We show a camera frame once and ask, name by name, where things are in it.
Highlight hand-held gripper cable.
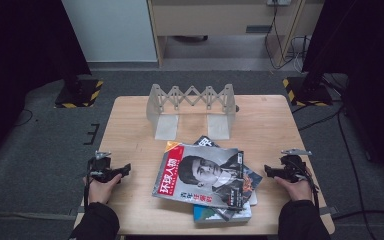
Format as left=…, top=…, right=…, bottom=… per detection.
left=293, top=159, right=321, bottom=211
left=82, top=159, right=96, bottom=211

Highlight person's right hand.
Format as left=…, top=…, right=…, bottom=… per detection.
left=273, top=168, right=314, bottom=203

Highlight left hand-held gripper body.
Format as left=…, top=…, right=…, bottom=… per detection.
left=87, top=150, right=121, bottom=184

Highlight black curtain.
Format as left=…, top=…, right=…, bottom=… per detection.
left=0, top=0, right=92, bottom=171
left=300, top=0, right=384, bottom=183

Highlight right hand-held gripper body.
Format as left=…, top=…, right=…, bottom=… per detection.
left=279, top=148, right=311, bottom=184

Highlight light wooden desk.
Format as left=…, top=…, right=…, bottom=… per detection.
left=146, top=0, right=325, bottom=68

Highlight thin black floor cable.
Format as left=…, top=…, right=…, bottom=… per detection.
left=13, top=108, right=35, bottom=128

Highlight dark round object under desk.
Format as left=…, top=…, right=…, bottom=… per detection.
left=172, top=34, right=210, bottom=44

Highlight hanging black cables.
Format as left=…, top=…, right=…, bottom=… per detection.
left=263, top=4, right=313, bottom=72

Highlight thick black floor cable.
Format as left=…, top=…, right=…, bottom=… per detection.
left=291, top=99, right=384, bottom=240

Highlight expandable metal book rack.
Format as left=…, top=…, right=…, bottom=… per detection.
left=145, top=83, right=240, bottom=141

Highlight dark cover magazine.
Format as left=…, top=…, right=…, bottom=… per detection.
left=192, top=134, right=264, bottom=223

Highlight left hand-held gripper cable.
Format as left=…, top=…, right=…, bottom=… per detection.
left=82, top=159, right=96, bottom=211

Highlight person's left hand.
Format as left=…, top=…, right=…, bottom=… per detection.
left=83, top=173, right=123, bottom=205

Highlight black yellow striped stand base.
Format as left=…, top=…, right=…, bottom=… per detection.
left=53, top=74, right=105, bottom=109
left=281, top=75, right=335, bottom=108

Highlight white panel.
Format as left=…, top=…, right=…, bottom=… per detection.
left=61, top=0, right=158, bottom=64

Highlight right hand-held gripper cable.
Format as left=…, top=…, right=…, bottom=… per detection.
left=293, top=159, right=321, bottom=211

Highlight grey floor strip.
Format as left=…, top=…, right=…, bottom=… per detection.
left=0, top=211, right=78, bottom=222

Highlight magazine with portrait cover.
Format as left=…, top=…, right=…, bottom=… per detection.
left=151, top=140, right=246, bottom=211

